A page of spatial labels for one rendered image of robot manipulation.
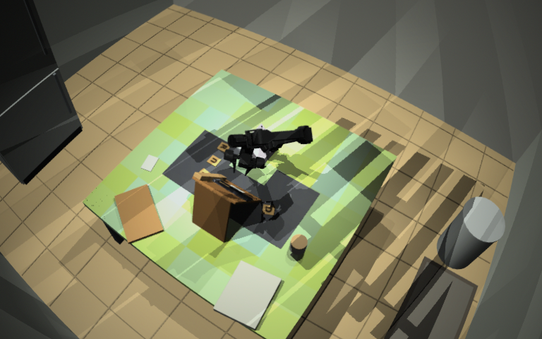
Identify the tan flat board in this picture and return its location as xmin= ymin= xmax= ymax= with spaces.
xmin=115 ymin=184 xmax=164 ymax=244

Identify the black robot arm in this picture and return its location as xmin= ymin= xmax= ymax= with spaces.
xmin=228 ymin=126 xmax=313 ymax=169

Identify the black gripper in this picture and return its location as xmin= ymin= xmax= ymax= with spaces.
xmin=224 ymin=147 xmax=265 ymax=176

